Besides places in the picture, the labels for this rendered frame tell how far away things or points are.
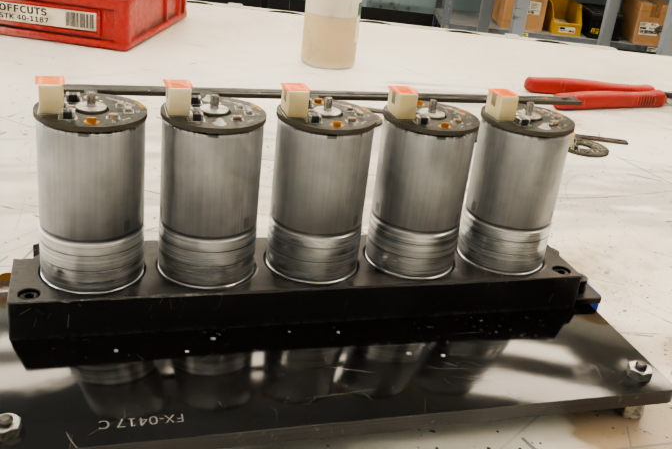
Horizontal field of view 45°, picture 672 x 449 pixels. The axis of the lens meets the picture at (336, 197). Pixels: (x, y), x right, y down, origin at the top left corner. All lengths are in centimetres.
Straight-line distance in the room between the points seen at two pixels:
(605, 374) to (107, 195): 13
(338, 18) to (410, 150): 30
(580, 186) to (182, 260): 21
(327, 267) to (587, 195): 18
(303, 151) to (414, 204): 3
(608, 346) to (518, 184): 5
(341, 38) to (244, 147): 31
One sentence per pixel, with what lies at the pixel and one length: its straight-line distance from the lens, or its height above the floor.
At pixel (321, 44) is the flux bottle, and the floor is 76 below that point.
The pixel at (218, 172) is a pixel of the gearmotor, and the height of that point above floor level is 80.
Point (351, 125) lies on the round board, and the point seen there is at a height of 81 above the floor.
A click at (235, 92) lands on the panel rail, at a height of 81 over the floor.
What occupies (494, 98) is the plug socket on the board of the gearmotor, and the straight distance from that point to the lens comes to 22.
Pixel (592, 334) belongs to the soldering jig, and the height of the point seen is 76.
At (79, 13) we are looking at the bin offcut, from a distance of 51.
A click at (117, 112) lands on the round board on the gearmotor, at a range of 19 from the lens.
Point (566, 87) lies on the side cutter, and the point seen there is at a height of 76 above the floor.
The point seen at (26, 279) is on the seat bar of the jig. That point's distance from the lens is 21.
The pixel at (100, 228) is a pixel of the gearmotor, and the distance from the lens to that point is 19.
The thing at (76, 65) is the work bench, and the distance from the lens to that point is 47.
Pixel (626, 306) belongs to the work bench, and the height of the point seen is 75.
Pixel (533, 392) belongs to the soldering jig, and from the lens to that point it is 20.
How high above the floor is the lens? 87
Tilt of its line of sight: 23 degrees down
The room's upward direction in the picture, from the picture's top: 7 degrees clockwise
